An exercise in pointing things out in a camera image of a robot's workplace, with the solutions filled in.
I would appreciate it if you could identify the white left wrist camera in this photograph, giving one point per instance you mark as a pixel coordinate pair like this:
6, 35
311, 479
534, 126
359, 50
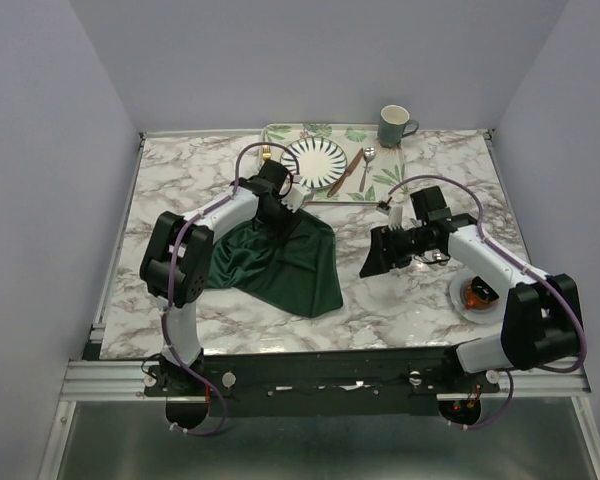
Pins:
296, 197

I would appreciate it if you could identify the striped white round plate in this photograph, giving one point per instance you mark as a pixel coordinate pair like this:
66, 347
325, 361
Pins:
321, 161

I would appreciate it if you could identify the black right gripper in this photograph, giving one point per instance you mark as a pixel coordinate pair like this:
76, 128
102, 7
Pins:
378, 260

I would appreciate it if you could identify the white saucer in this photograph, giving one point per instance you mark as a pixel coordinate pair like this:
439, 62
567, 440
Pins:
490, 316

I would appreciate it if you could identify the silver spoon on tray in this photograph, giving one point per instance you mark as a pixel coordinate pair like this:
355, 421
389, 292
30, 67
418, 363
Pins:
369, 154

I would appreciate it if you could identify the leaf-patterned serving tray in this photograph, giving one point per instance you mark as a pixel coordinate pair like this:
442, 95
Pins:
387, 169

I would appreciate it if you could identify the silver spoon on table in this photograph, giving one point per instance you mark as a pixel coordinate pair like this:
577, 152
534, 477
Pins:
436, 258

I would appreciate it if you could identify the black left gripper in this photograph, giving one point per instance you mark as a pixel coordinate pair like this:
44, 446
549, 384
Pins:
279, 230

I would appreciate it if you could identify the aluminium frame rail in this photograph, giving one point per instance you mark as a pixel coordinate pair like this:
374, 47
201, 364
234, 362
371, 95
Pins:
103, 381

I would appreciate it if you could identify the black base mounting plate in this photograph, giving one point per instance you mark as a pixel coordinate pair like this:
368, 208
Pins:
421, 381

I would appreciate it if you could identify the gold fork green handle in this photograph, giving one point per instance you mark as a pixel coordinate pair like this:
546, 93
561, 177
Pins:
266, 152

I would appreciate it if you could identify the dark green cloth napkin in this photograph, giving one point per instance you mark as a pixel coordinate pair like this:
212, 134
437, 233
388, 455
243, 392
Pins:
298, 275

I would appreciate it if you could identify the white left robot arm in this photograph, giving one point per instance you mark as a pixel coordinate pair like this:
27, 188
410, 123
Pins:
177, 260

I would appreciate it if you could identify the green ceramic mug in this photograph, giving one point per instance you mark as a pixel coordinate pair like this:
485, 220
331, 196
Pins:
395, 124

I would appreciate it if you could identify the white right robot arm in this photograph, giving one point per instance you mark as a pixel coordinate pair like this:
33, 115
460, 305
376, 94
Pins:
539, 313

